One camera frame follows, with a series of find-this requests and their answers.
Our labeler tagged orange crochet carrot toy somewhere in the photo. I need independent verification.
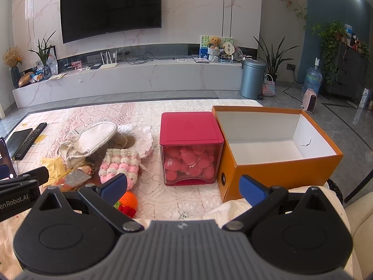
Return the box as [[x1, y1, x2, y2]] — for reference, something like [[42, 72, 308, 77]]
[[114, 191, 138, 218]]

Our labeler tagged pink white crochet pouch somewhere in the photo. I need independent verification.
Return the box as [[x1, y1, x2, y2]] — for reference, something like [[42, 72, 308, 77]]
[[99, 149, 140, 190]]

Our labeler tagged silver yellow snack packet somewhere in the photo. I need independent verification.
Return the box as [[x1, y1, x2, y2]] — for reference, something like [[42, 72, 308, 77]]
[[56, 165, 93, 190]]

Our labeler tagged brown plush towel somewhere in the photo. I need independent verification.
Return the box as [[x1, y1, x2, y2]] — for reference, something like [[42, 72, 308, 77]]
[[108, 132, 136, 149]]

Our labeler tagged cream canvas bag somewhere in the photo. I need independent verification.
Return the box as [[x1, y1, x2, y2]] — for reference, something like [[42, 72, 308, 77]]
[[58, 121, 117, 169]]

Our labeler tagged white lace cloth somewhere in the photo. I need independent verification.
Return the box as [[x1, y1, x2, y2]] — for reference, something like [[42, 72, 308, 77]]
[[117, 123, 153, 159]]

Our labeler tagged yellow cleaning cloth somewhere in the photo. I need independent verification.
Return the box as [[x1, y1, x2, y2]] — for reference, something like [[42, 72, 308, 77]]
[[41, 156, 67, 187]]

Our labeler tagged orange cardboard box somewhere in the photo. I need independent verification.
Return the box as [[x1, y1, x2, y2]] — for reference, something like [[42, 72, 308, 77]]
[[212, 105, 343, 202]]

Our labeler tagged black remote control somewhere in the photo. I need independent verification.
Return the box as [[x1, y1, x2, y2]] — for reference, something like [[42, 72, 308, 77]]
[[14, 123, 47, 161]]

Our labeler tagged lace tablecloth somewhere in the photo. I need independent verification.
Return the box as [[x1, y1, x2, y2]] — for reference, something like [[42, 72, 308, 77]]
[[0, 98, 264, 280]]

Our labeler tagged red lidded storage box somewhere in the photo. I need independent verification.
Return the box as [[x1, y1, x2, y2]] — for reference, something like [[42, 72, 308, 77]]
[[159, 111, 224, 186]]

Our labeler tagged pink space heater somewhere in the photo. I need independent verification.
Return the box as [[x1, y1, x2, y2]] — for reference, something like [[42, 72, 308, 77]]
[[302, 88, 317, 112]]

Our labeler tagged pastel woven handbag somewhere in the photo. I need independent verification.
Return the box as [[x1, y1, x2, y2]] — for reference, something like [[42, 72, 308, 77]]
[[262, 73, 276, 97]]

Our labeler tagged white wifi router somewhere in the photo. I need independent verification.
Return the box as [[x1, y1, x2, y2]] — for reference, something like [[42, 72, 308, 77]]
[[99, 51, 117, 70]]

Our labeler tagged blue metal trash bin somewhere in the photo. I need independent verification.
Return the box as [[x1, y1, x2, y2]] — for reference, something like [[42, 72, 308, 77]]
[[240, 59, 267, 99]]

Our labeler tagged blue water jug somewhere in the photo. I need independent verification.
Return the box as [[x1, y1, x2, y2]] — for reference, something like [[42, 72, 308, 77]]
[[302, 58, 322, 94]]

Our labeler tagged dried yellow flowers vase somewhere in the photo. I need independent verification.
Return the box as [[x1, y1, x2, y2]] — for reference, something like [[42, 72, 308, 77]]
[[3, 47, 22, 88]]

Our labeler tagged potted long leaf plant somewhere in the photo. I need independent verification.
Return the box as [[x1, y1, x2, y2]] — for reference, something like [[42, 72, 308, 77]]
[[254, 36, 299, 81]]

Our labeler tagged green plant in vase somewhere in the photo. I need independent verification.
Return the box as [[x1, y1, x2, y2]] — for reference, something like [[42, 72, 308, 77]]
[[29, 31, 56, 80]]

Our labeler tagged white round hand fan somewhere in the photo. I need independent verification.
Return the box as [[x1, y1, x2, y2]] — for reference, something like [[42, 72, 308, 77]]
[[223, 42, 235, 56]]

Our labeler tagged dark cabinet with plants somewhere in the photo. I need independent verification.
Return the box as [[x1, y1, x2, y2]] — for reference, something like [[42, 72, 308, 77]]
[[317, 21, 370, 103]]

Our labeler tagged small teddy bear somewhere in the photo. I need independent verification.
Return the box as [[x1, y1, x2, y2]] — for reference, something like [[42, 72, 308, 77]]
[[207, 36, 221, 49]]

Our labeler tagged wall mounted television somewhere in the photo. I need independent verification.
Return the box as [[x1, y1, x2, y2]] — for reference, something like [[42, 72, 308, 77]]
[[60, 0, 162, 43]]

